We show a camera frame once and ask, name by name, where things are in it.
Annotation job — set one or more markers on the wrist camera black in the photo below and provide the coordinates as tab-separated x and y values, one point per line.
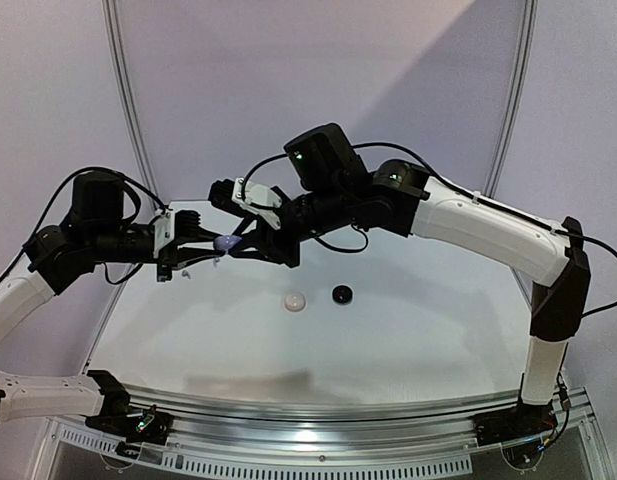
187	224
221	195

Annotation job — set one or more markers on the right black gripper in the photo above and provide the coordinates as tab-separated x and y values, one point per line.
281	245

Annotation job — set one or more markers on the aluminium front rail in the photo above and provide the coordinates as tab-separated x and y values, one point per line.
223	439

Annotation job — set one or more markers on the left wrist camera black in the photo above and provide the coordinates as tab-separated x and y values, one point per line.
187	224

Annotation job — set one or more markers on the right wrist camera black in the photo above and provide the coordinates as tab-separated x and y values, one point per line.
221	195

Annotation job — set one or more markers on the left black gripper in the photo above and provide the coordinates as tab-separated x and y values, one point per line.
186	256

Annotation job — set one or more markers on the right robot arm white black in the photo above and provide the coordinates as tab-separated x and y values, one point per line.
408	197

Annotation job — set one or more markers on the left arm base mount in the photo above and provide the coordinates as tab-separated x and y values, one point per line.
134	426

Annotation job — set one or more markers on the purple earbud charging case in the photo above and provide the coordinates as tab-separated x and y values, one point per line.
224	243

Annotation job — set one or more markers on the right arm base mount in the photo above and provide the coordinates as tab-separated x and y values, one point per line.
512	423

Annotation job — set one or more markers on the right aluminium frame post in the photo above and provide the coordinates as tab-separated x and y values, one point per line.
508	45

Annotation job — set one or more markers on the left aluminium frame post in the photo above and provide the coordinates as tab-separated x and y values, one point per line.
121	72

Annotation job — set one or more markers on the aluminium frame post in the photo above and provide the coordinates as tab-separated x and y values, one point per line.
508	45
121	72

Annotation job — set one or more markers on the pink earbud charging case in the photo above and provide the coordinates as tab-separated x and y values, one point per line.
294	302

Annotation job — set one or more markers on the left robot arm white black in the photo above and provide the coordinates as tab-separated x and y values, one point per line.
96	231

